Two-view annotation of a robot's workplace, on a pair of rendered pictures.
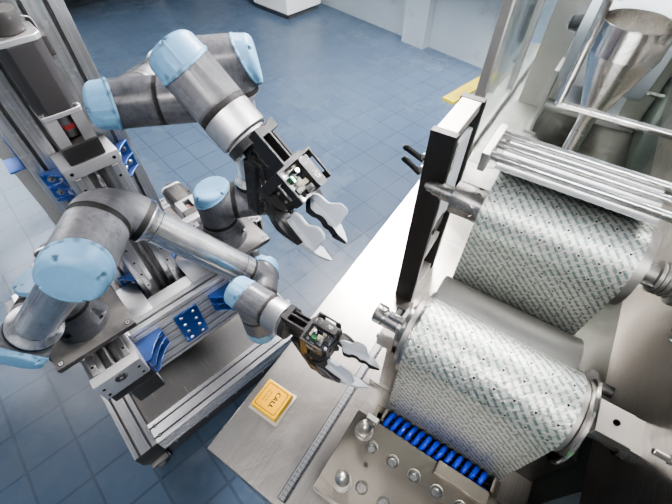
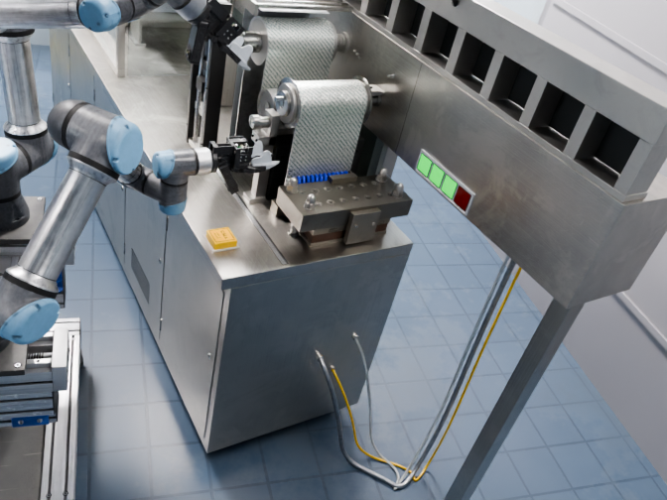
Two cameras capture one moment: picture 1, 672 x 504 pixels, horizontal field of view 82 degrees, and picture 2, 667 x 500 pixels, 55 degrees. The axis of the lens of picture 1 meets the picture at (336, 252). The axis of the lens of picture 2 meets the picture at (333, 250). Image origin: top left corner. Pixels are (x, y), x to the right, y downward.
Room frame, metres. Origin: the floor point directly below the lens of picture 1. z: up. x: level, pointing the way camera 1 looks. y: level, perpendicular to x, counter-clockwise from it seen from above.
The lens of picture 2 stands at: (-0.46, 1.45, 2.03)
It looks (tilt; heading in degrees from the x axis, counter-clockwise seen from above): 36 degrees down; 288
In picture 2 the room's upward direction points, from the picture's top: 15 degrees clockwise
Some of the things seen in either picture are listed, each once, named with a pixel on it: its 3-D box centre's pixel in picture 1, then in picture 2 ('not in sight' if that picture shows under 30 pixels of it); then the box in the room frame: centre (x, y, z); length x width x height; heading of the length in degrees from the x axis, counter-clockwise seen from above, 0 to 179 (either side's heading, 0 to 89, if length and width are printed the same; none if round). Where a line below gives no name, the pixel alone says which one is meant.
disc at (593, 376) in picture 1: (571, 415); (358, 99); (0.17, -0.34, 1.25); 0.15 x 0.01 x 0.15; 147
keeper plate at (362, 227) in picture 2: not in sight; (362, 226); (-0.01, -0.13, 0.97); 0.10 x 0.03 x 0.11; 57
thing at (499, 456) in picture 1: (450, 427); (324, 151); (0.19, -0.20, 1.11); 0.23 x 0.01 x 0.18; 57
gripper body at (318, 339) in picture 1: (310, 333); (229, 156); (0.37, 0.05, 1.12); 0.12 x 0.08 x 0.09; 57
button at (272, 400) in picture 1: (272, 400); (221, 238); (0.30, 0.15, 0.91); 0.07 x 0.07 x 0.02; 57
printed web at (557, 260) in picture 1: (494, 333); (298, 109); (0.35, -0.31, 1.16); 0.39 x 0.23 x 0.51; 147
